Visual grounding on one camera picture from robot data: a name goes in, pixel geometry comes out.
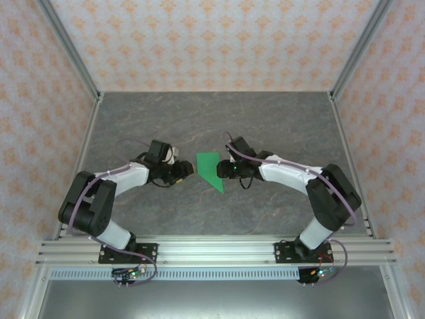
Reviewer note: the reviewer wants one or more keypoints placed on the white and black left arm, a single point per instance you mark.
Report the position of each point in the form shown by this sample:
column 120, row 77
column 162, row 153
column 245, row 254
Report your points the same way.
column 126, row 179

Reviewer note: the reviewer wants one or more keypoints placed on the aluminium table side rail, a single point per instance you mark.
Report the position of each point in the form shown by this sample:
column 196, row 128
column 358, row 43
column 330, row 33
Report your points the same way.
column 352, row 149
column 79, row 156

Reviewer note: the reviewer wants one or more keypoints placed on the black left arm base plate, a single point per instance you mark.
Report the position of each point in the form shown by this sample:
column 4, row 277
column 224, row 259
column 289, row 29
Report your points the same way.
column 149, row 251

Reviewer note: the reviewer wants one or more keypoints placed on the aluminium frame leg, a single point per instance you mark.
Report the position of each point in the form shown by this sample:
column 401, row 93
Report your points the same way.
column 33, row 295
column 395, row 295

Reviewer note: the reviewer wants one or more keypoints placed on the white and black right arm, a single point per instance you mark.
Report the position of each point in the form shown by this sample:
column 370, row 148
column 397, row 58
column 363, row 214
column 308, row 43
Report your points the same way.
column 285, row 172

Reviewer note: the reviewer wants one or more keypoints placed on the aluminium frame post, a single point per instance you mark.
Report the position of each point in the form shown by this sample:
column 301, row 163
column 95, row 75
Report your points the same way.
column 358, row 50
column 73, row 56

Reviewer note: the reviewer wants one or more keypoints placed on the small circuit board with LED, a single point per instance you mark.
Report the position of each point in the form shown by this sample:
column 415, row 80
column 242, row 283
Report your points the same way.
column 322, row 272
column 129, row 273

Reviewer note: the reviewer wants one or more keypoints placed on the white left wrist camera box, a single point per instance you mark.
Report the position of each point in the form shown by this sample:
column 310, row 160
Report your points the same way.
column 174, row 155

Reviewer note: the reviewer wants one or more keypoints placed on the aluminium mounting rail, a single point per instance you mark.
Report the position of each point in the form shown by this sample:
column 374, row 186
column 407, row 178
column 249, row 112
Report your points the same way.
column 216, row 251

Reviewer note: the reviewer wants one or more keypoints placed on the black board bracket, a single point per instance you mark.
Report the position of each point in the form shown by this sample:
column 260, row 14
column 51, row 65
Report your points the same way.
column 303, row 277
column 124, row 282

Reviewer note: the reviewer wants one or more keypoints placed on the grey metal sheet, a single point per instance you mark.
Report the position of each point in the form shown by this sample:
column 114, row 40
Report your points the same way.
column 216, row 299

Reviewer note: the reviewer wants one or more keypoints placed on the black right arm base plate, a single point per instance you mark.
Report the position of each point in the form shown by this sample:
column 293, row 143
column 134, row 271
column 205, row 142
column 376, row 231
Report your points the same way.
column 282, row 252

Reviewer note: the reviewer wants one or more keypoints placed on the green paper sheet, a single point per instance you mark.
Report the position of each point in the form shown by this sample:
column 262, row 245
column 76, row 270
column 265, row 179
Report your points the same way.
column 207, row 166

